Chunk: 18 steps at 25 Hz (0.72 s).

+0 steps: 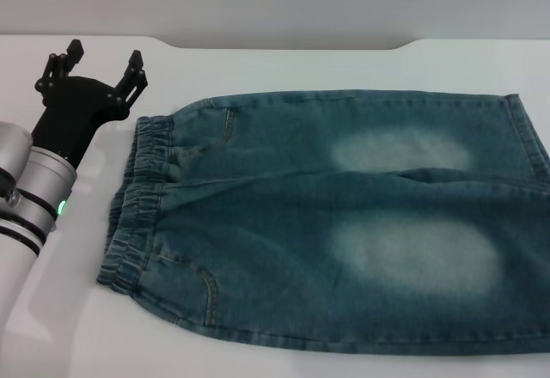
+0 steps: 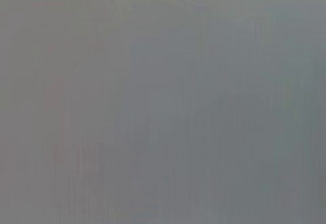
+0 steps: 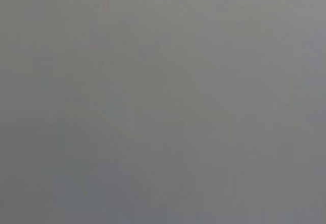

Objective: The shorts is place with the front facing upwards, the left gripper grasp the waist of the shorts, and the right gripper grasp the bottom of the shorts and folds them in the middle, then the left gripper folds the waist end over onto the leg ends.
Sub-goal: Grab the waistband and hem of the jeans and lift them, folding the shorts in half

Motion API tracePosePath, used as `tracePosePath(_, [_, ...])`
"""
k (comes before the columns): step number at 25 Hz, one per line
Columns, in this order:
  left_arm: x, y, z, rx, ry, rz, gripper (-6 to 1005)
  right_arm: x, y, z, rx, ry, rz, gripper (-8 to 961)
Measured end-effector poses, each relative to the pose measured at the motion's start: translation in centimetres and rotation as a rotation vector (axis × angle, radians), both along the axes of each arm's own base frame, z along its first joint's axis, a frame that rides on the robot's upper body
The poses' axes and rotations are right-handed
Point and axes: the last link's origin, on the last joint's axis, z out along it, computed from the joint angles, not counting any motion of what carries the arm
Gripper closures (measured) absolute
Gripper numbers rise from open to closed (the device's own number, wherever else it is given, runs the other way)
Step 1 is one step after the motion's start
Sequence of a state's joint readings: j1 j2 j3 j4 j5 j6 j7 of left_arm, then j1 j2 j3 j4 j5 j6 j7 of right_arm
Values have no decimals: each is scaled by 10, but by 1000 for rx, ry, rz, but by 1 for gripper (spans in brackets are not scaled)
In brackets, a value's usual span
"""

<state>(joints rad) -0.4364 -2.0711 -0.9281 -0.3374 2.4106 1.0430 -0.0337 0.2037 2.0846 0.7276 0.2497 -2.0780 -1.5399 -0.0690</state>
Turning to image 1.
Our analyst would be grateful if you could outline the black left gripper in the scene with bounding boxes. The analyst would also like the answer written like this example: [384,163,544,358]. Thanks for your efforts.
[31,39,149,169]

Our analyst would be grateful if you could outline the blue denim shorts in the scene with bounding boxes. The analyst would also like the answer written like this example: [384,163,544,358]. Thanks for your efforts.
[95,88,550,356]

